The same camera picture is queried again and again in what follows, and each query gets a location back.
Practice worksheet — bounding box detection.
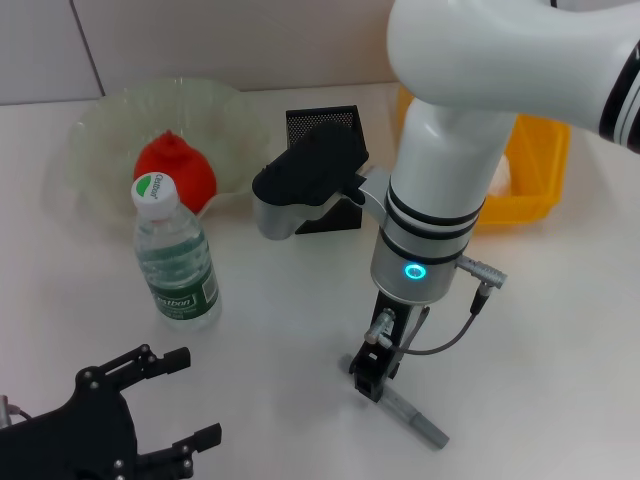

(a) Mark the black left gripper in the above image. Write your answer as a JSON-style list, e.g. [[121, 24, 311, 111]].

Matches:
[[0, 343, 224, 480]]

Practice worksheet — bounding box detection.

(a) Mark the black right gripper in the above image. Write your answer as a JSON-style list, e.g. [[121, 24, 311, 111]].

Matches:
[[348, 290, 432, 404]]

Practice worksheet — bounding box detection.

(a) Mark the grey marker pen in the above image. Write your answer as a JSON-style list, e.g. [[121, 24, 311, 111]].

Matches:
[[339, 352, 450, 451]]

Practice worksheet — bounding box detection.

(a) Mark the clear green-label water bottle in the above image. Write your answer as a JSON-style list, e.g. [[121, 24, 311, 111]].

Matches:
[[130, 171, 223, 331]]

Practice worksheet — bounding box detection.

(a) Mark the red-orange toy orange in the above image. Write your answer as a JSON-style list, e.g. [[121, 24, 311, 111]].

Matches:
[[132, 129, 219, 215]]

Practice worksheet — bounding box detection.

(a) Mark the white paper ball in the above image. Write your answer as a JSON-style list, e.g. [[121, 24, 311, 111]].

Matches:
[[490, 153, 515, 197]]

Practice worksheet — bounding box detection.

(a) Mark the black mesh pen holder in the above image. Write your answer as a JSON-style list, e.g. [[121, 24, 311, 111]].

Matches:
[[284, 104, 365, 235]]

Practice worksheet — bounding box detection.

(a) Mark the translucent wavy fruit plate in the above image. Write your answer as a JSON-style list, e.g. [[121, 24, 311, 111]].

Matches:
[[43, 75, 272, 239]]

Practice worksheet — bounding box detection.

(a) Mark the yellow plastic storage bin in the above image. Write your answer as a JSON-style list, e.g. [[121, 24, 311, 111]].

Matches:
[[395, 87, 571, 229]]

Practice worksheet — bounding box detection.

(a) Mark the right gripper connector cable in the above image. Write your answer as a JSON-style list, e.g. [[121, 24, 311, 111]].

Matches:
[[364, 254, 509, 356]]

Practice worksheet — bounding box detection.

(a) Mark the gripper connector cable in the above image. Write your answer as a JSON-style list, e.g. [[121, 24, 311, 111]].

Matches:
[[0, 394, 34, 427], [364, 254, 509, 356]]

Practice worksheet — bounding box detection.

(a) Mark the left gripper connector cable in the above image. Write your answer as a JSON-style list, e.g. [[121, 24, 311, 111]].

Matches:
[[0, 394, 34, 427]]

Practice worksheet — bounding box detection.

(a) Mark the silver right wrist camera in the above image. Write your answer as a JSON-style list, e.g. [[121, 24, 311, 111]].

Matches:
[[251, 123, 372, 242]]

